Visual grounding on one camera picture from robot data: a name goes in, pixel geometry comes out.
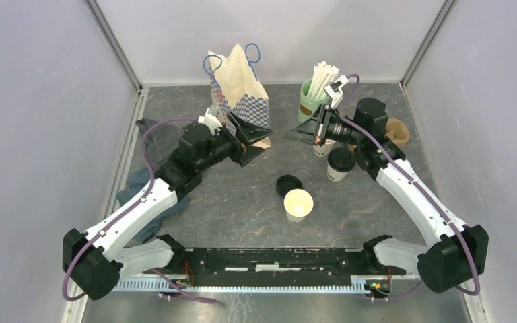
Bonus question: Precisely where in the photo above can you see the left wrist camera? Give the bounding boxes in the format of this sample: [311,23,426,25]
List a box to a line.
[197,106,223,135]

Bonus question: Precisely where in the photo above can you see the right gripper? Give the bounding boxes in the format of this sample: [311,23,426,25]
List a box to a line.
[285,104,366,147]

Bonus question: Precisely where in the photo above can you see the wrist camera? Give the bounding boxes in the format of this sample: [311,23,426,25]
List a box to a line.
[324,75,349,109]
[197,106,223,135]

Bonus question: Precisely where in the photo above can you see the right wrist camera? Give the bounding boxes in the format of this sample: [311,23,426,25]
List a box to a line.
[324,75,349,109]

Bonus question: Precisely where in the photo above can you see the black plastic cup lid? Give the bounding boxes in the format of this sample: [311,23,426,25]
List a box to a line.
[327,147,355,172]

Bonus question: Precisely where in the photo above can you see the blue cloth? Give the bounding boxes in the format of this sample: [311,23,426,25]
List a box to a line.
[115,167,192,244]

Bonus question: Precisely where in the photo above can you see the stack of paper cups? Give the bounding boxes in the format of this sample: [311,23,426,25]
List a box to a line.
[312,139,336,157]

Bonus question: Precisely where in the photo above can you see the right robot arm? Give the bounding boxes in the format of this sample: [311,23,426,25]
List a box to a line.
[284,98,489,295]

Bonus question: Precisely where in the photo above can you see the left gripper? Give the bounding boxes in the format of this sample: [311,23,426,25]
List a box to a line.
[196,112,273,173]

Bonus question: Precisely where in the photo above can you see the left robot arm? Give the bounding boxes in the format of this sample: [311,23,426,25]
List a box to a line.
[61,108,272,301]

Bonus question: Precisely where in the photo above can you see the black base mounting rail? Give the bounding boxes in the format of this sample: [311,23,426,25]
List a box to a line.
[159,248,405,287]

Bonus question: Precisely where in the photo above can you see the white paper coffee cup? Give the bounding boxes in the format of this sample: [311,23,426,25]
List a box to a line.
[326,164,353,182]

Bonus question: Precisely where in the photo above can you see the brown paper bag blue handles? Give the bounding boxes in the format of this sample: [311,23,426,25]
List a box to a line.
[203,42,270,128]

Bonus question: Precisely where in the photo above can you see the brown cardboard cup carrier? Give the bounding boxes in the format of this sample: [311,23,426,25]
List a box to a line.
[384,118,410,148]

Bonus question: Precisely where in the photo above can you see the green straw holder cup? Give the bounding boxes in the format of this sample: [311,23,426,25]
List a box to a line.
[297,80,329,123]

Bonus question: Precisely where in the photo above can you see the white wrapped straws bundle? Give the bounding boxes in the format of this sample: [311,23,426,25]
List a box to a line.
[306,61,339,100]

